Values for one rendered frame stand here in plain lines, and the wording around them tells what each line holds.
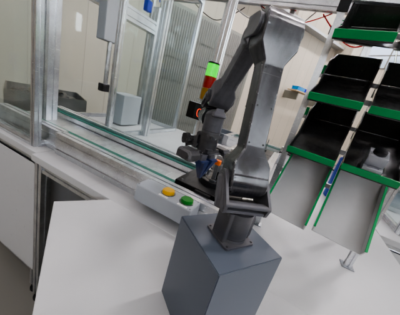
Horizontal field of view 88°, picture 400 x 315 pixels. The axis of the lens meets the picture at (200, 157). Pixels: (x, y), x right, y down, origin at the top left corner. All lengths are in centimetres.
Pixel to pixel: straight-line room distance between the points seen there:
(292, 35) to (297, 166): 51
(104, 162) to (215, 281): 69
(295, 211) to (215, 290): 45
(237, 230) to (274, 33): 32
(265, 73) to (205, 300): 37
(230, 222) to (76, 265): 38
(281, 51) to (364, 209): 57
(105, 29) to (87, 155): 85
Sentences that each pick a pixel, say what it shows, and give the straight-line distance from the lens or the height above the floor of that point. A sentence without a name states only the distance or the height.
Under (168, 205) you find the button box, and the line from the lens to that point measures 67.
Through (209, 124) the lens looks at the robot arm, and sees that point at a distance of 60.
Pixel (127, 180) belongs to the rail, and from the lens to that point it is 85.
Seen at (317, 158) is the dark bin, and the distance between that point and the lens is 68.
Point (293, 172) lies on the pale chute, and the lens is 80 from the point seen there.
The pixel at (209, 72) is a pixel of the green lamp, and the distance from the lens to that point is 94.
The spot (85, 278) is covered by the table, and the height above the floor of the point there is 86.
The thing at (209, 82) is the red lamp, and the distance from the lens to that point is 93.
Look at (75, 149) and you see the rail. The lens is 104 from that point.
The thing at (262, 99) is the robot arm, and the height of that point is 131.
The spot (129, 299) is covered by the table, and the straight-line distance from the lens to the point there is 54.
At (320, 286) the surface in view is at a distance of 79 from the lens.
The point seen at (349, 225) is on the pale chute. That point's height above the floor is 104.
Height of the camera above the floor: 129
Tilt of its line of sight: 17 degrees down
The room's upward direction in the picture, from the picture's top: 15 degrees clockwise
